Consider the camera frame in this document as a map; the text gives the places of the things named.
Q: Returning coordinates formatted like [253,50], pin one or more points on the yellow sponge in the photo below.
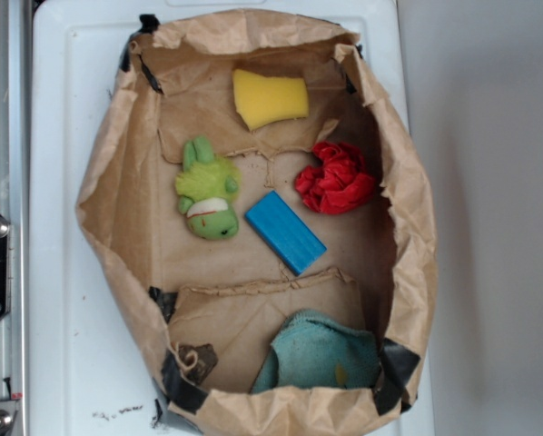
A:
[261,100]

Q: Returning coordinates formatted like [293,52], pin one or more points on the blue wooden block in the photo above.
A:
[285,232]

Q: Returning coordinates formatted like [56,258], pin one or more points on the brown paper bag liner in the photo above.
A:
[203,314]

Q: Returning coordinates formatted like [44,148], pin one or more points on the green plush toy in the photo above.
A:
[207,186]

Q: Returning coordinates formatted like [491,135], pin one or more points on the red crumpled cloth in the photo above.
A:
[340,184]

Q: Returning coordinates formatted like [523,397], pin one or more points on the teal towel cloth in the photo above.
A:
[312,350]

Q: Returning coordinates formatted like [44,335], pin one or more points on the aluminium frame rail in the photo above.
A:
[15,108]

